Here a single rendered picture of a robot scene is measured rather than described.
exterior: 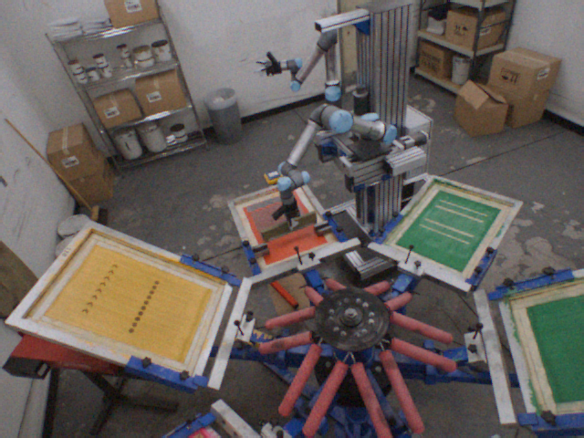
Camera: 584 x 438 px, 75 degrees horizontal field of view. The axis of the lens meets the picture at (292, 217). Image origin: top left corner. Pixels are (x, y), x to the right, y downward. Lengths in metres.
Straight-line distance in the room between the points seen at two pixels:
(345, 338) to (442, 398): 1.46
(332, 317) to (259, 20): 4.60
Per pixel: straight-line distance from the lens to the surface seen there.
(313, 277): 2.09
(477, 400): 2.97
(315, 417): 1.62
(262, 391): 2.97
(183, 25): 5.46
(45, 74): 5.67
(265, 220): 2.60
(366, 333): 1.57
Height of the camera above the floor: 2.66
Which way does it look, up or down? 42 degrees down
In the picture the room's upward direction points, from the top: 11 degrees counter-clockwise
